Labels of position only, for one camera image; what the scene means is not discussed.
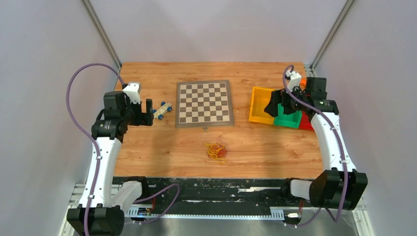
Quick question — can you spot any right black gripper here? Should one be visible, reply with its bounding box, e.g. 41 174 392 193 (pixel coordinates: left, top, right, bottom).
264 84 308 118

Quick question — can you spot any thin cable pile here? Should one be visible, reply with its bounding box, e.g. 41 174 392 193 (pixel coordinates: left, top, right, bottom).
204 138 229 165

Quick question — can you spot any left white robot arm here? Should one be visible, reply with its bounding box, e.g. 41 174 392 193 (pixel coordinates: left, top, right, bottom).
66 91 153 236

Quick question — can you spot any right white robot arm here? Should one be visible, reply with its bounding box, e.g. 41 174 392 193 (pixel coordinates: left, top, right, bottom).
264 77 368 210

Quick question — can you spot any white toy car chassis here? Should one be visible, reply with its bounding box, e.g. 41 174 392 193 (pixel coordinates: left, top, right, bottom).
152 101 173 120

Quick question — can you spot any yellow plastic bin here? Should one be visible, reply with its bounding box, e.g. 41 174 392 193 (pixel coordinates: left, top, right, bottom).
248 87 274 125

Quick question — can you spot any green plastic bin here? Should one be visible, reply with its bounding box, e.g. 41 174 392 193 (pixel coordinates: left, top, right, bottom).
273 104 302 129

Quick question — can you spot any red plastic bin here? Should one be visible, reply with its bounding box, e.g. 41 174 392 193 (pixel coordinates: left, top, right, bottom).
298 112 314 131

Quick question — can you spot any orange curved plastic piece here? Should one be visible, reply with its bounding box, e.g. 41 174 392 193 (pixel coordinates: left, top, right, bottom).
300 79 306 88

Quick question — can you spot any wooden chessboard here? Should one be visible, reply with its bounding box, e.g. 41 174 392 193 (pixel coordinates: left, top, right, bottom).
174 80 235 128

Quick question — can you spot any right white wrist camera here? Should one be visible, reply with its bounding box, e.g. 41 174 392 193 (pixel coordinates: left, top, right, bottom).
285 70 302 92

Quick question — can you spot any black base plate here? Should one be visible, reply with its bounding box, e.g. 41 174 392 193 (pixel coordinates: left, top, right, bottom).
112 176 313 216

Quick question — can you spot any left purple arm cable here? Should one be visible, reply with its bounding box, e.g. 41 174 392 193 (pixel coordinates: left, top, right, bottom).
66 63 127 236

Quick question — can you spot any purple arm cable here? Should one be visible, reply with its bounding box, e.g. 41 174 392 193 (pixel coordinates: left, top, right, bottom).
66 63 127 236
282 64 349 223

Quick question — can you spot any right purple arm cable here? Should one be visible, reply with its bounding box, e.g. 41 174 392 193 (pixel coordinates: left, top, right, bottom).
282 64 349 223

